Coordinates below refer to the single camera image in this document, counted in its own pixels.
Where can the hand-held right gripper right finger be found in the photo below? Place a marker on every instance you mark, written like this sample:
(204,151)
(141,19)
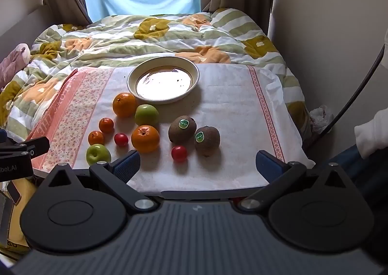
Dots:
(268,163)

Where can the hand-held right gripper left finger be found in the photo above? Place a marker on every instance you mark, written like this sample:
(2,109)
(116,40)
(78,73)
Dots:
(127,165)

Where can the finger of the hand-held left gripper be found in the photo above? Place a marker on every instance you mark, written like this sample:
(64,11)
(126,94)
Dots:
(38,144)

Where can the red cherry tomato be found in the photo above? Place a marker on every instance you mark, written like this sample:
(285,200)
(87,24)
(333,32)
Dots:
(121,139)
(179,153)

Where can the green apple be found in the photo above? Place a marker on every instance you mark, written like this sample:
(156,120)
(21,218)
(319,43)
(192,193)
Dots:
(98,154)
(146,114)

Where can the small mandarin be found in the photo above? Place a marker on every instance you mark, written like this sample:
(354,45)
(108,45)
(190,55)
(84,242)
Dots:
(96,138)
(106,125)

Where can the large orange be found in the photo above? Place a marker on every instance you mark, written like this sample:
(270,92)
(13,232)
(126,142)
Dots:
(124,104)
(145,138)

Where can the brown kiwi with sticker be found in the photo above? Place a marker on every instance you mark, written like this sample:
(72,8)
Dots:
(207,140)
(182,129)

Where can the cream ceramic bowl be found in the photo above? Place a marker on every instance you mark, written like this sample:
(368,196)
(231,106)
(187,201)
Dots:
(163,81)

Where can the smartphone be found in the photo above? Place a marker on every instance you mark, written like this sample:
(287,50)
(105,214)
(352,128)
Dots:
(14,192)

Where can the white cloth with pink border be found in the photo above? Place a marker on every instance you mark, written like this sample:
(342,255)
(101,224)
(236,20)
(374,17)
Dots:
(236,105)

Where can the white plastic bag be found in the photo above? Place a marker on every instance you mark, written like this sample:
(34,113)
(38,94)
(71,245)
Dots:
(321,117)

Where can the pink plush toy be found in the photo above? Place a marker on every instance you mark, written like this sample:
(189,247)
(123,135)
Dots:
(12,61)

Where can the white garment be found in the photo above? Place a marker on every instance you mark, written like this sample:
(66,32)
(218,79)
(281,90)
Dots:
(371,134)

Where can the grey bed headboard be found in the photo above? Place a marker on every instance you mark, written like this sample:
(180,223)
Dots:
(21,25)

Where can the striped floral blanket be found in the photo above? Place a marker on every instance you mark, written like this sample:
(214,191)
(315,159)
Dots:
(121,41)

